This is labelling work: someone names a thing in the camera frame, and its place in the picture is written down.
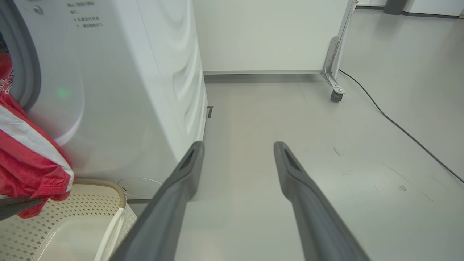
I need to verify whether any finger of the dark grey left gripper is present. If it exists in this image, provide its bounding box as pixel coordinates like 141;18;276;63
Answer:
0;196;44;222

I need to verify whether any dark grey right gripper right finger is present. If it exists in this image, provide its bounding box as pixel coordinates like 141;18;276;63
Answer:
274;141;370;261

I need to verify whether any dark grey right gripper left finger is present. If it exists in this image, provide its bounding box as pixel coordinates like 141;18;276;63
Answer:
109;141;205;261

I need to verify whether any red white jersey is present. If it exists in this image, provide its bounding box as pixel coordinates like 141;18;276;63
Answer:
0;33;75;219

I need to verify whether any cream perforated laundry basket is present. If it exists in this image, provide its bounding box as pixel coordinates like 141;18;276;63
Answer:
0;177;138;261

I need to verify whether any white washing machine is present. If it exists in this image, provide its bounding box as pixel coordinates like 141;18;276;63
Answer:
0;0;209;203

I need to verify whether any grey rubber door gasket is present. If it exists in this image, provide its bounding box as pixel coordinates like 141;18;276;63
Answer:
0;0;41;111

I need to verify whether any white rolling partition panel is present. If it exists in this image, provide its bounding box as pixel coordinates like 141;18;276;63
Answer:
192;0;357;103

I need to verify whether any black floor power cable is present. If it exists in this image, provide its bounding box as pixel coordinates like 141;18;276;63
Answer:
339;69;464;183

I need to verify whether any dark grey floor post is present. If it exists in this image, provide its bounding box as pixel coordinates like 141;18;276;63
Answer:
383;0;409;16

